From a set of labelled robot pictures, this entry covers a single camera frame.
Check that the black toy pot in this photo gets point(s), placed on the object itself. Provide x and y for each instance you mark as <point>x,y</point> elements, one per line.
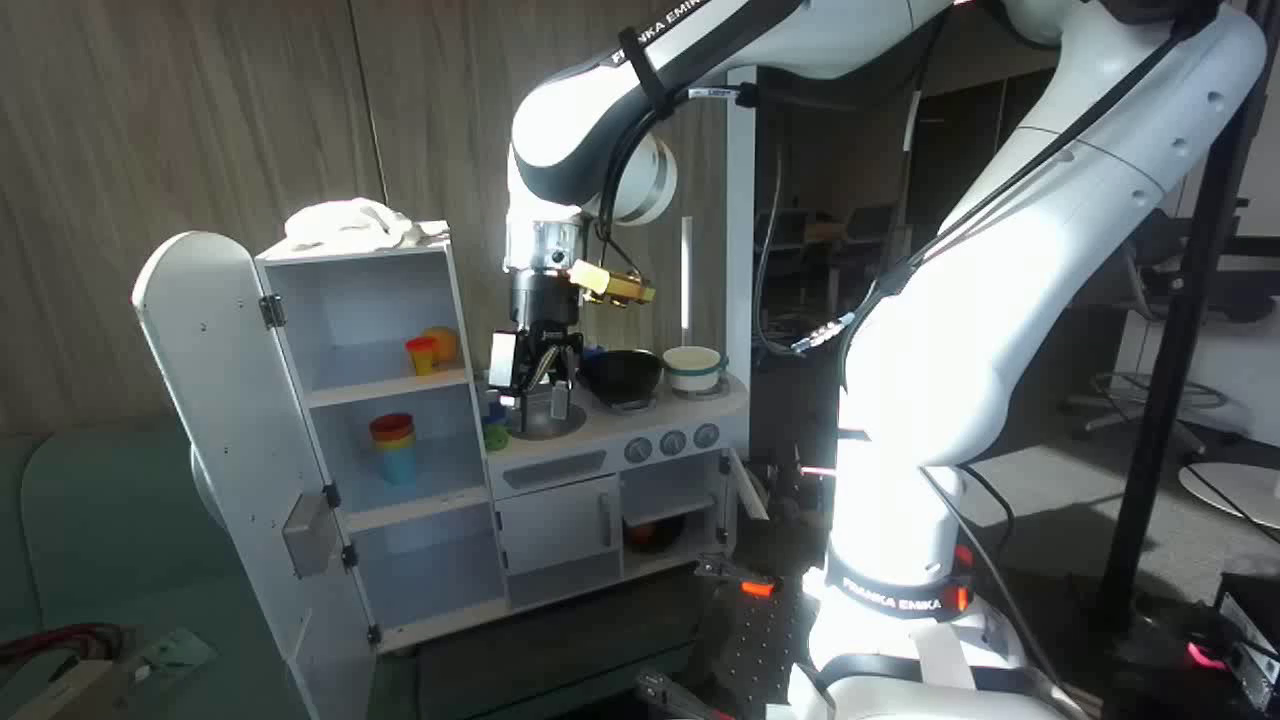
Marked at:
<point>623,379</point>

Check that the green toy cup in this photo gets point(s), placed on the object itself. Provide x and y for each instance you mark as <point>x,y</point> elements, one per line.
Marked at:
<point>494,430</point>

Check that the white cloth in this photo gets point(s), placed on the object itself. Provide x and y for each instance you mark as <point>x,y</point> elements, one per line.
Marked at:
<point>359,226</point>

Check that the grey toy sink basin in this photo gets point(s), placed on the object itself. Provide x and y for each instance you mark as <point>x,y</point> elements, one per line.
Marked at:
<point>546,422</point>

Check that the stacked colourful cups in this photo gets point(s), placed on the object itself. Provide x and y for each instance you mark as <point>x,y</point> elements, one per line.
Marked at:
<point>395,441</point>

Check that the white cabinet door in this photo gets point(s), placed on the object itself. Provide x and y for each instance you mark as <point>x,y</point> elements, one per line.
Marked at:
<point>201,313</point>

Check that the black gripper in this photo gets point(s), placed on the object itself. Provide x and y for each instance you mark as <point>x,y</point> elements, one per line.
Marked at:
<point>546,313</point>

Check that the gold wrist camera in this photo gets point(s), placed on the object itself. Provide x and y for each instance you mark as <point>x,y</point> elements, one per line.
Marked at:
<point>605,287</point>

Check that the white toy bowl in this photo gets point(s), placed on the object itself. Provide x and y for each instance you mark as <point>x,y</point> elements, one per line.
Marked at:
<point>693,370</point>

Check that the white toy kitchen unit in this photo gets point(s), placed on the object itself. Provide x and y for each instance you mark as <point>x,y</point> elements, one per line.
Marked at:
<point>482,535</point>

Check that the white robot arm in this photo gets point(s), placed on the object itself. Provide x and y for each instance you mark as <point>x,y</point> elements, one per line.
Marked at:
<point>938,345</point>

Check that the black vertical pole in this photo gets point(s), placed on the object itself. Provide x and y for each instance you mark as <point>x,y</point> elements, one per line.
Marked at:
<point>1210,229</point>

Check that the white vertical post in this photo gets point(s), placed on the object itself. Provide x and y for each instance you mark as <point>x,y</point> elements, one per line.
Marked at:
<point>724,241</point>

